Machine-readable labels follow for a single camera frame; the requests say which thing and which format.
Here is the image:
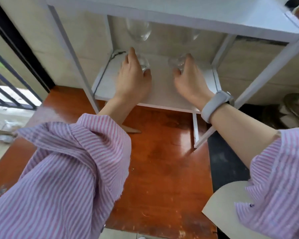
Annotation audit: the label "person's left hand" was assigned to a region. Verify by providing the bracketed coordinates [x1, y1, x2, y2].
[114, 47, 152, 104]

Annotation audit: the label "person's right hand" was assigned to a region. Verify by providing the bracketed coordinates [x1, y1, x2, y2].
[173, 54, 216, 110]

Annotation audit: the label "clear wine glass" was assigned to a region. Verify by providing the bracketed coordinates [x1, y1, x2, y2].
[168, 28, 203, 72]
[126, 18, 153, 72]

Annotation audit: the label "person's left forearm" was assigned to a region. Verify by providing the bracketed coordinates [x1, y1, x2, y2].
[98, 96, 140, 134]

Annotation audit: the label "person's right forearm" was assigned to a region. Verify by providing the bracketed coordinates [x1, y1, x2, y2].
[209, 103, 281, 170]

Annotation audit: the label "grey wrist watch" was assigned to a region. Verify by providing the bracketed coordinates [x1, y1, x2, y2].
[201, 90, 235, 124]

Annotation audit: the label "white metal shelf rack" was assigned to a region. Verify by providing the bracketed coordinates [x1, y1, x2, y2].
[44, 0, 299, 149]

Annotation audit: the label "pink striped shirt sleeve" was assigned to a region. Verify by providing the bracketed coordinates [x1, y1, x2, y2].
[234, 128, 299, 239]
[0, 113, 132, 239]

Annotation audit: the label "beige cardboard sheet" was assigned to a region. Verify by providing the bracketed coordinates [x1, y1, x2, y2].
[202, 181, 270, 239]

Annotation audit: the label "black window grille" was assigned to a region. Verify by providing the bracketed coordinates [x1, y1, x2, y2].
[0, 45, 43, 111]

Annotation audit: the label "white plastic scraps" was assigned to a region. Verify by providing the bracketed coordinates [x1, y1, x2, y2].
[0, 119, 18, 144]

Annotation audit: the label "black door frame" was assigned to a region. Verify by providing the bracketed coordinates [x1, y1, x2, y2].
[0, 0, 56, 94]

